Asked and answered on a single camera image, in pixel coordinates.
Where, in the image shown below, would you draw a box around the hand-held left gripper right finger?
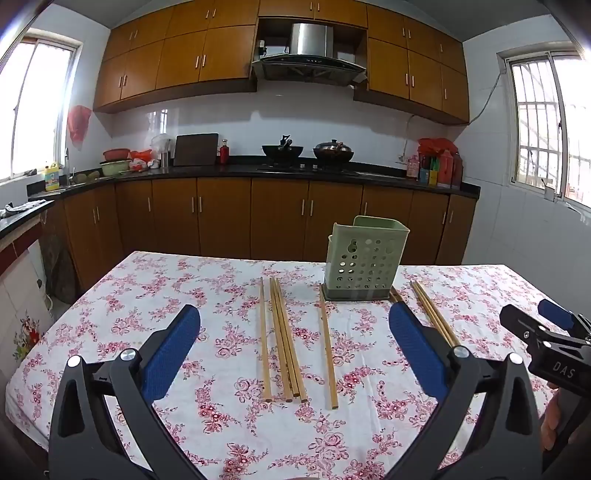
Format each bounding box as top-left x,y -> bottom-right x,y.
388,302 -> 543,480

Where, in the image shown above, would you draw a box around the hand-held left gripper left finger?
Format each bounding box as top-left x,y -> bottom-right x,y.
48,304 -> 208,480

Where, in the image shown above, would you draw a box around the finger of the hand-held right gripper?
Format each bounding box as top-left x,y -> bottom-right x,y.
537,298 -> 591,343
500,304 -> 557,354

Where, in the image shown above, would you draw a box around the green perforated chopstick holder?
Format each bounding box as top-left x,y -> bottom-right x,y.
322,215 -> 411,302

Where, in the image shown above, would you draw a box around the person's right hand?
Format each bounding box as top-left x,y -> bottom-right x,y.
539,387 -> 565,453

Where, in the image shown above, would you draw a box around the red floral tablecloth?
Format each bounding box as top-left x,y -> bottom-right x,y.
4,250 -> 591,480

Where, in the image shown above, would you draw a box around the wooden base cabinets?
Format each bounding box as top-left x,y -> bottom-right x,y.
39,178 -> 478,301

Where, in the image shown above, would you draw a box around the dark cloth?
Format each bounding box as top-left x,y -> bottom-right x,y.
39,233 -> 77,305

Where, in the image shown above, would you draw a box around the cluster of condiment bottles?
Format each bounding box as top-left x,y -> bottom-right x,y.
419,151 -> 464,189

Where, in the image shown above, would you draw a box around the black kitchen countertop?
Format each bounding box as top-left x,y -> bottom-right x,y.
0,156 -> 481,241

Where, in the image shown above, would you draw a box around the barred sliding window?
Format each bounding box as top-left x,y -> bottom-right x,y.
501,44 -> 591,208

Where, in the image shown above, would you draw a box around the green basin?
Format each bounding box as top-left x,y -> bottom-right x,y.
99,158 -> 132,177

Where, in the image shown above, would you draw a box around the red and white plastic bags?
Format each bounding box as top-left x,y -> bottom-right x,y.
129,149 -> 156,171

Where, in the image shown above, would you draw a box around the red bag over condiments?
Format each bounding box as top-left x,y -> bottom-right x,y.
418,137 -> 460,160

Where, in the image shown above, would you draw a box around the dark cutting board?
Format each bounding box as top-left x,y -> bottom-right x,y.
173,133 -> 219,167

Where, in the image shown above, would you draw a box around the grey cloth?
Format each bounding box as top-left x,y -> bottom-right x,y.
0,199 -> 47,220

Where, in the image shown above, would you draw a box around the gas stove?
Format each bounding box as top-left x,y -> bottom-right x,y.
256,161 -> 363,177

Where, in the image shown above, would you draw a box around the black pan with lid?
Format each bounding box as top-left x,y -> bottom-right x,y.
313,139 -> 355,163

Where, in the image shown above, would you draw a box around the black wok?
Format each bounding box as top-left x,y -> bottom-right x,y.
261,135 -> 305,160

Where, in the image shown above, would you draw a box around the plain sliding window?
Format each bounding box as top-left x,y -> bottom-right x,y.
0,37 -> 84,183

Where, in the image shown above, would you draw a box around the steel range hood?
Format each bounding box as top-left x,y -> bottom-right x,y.
250,22 -> 368,86

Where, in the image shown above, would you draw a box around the wall cable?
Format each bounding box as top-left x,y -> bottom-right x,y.
468,69 -> 505,125

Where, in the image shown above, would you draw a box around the red plastic wall bag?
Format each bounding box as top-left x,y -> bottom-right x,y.
67,105 -> 92,148

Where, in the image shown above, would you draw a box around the short wooden wall cabinets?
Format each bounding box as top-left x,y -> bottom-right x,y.
256,0 -> 370,29

